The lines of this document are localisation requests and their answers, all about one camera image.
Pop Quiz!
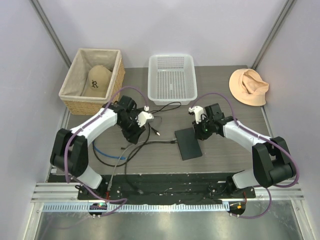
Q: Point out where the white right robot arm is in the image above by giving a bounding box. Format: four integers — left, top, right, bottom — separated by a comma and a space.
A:
188, 103, 297, 198

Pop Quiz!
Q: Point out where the blue ethernet cable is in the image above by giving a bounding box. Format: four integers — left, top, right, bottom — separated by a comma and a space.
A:
92, 141, 126, 161

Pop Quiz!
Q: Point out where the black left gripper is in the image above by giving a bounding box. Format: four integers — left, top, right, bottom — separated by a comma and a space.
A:
117, 115, 146, 144

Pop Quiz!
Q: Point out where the black network switch box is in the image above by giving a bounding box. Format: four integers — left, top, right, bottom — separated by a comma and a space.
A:
174, 127, 203, 161

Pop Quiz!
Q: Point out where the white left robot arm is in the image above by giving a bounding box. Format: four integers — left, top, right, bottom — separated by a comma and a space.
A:
50, 95, 154, 200

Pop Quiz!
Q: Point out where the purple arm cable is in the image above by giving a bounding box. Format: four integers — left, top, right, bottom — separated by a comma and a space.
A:
191, 92, 301, 221
64, 86, 150, 217

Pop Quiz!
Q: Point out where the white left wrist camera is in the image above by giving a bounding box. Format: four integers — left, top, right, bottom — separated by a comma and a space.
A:
136, 106, 154, 128

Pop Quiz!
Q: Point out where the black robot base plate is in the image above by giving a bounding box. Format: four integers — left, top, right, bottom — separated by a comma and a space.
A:
47, 171, 257, 201

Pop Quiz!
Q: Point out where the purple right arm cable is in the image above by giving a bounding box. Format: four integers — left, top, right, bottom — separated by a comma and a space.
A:
191, 92, 301, 221

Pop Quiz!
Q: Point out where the white slotted cable duct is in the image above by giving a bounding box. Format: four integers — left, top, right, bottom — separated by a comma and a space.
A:
42, 201, 230, 213

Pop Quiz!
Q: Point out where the grey ethernet cable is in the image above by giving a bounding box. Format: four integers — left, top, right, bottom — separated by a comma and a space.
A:
107, 141, 151, 190

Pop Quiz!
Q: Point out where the wicker basket with liner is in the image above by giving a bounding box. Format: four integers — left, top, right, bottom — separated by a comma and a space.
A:
58, 48, 125, 116

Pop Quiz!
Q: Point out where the peach bucket hat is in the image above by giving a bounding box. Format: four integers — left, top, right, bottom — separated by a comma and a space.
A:
229, 68, 269, 107

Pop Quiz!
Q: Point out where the beige baseball cap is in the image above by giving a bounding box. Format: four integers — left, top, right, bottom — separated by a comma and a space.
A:
82, 65, 112, 98

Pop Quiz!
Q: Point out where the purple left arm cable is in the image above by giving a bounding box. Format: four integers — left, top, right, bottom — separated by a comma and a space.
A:
64, 86, 150, 217

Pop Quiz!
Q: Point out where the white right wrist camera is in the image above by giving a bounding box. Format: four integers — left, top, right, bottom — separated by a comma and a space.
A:
188, 106, 205, 124

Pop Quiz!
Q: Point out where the black power cable with plug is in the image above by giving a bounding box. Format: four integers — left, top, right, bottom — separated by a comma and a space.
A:
144, 101, 183, 137

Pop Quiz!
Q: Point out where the black ethernet cable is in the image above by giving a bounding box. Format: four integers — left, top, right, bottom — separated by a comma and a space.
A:
93, 139, 177, 195

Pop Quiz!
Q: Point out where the white plastic mesh basket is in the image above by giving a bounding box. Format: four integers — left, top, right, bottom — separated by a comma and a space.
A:
147, 54, 198, 106

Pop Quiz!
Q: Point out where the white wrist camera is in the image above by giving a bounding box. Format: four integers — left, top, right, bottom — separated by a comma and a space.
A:
188, 106, 205, 124
136, 106, 154, 128

